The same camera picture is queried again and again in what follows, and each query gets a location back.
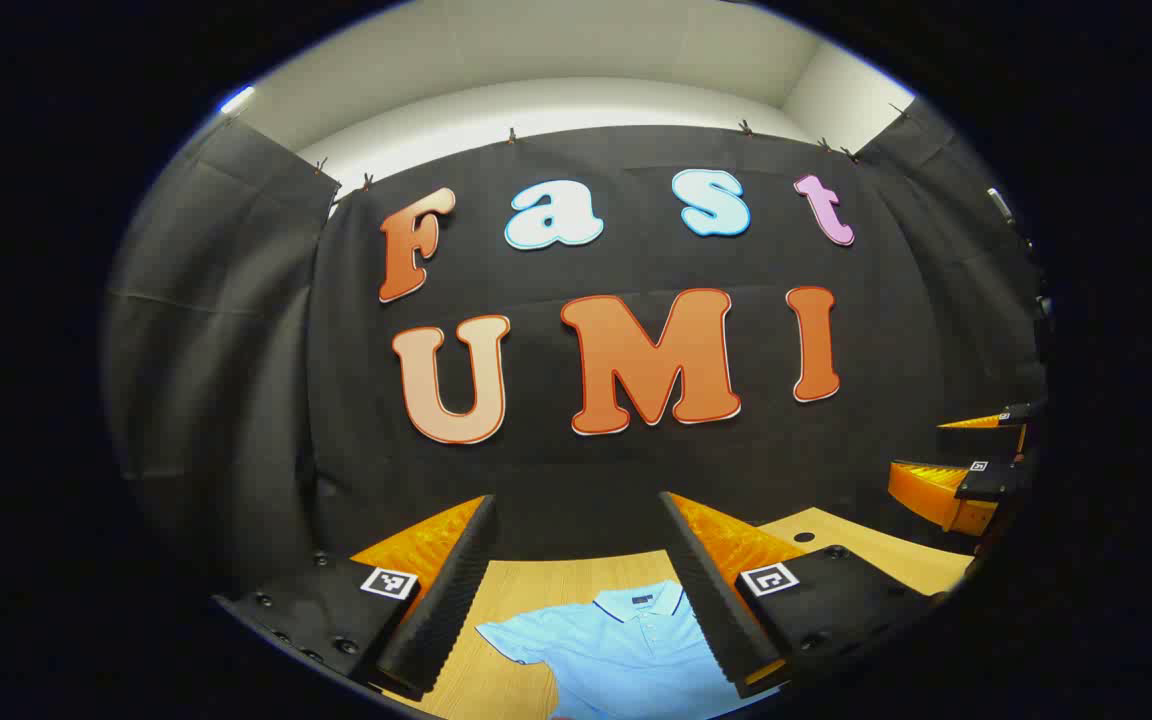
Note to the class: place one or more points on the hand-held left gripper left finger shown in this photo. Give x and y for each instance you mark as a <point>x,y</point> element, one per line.
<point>446,610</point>

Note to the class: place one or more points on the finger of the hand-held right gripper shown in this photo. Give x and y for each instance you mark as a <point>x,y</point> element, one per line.
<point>1021,413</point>
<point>936,490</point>

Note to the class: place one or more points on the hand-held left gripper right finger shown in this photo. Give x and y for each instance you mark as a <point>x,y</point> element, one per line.
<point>711,600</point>

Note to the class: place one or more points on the light blue T-shirt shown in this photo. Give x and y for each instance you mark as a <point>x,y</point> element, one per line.
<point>616,660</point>

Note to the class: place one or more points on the black backdrop cloth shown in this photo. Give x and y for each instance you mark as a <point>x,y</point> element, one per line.
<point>636,470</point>

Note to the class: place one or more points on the ceiling light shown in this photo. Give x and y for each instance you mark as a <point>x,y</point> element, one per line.
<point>237,100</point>

